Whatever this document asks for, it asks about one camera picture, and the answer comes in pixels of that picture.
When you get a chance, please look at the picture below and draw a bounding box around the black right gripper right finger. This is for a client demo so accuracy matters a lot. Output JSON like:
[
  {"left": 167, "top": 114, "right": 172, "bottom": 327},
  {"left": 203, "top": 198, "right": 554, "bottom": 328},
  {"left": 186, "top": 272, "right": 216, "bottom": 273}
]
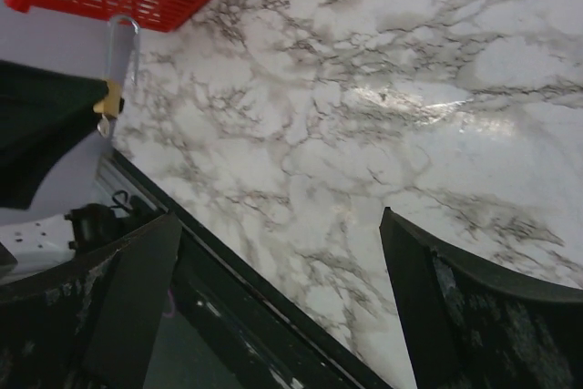
[{"left": 380, "top": 208, "right": 582, "bottom": 388}]

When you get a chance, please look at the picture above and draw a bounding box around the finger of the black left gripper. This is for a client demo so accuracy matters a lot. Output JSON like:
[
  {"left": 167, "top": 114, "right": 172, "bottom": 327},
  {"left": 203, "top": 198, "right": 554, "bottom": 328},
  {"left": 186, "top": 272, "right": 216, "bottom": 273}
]
[{"left": 1, "top": 61, "right": 108, "bottom": 210}]

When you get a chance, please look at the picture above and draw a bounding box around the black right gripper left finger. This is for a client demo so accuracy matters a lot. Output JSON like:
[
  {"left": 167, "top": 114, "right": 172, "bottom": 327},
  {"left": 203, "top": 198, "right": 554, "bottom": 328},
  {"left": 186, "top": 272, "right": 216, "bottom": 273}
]
[{"left": 1, "top": 214, "right": 181, "bottom": 388}]

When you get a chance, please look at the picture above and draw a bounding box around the small silver key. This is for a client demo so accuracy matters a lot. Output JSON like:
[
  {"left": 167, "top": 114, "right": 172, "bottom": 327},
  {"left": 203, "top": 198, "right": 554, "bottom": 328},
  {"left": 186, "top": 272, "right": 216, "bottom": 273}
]
[{"left": 97, "top": 114, "right": 112, "bottom": 138}]

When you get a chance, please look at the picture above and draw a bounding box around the small brass padlock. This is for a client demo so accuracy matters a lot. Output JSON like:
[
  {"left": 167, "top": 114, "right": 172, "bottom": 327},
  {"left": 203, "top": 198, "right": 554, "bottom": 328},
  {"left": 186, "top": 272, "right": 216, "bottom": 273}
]
[{"left": 93, "top": 14, "right": 141, "bottom": 116}]

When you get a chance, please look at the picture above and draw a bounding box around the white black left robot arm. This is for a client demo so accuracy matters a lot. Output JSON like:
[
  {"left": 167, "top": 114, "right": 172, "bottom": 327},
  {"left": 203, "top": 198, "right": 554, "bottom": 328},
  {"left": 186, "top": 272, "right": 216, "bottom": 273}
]
[{"left": 1, "top": 61, "right": 156, "bottom": 278}]

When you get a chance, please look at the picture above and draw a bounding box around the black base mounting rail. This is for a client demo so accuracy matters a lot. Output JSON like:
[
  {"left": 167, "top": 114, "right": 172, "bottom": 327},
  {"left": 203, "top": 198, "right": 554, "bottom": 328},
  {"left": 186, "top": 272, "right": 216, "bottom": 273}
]
[{"left": 97, "top": 150, "right": 388, "bottom": 388}]

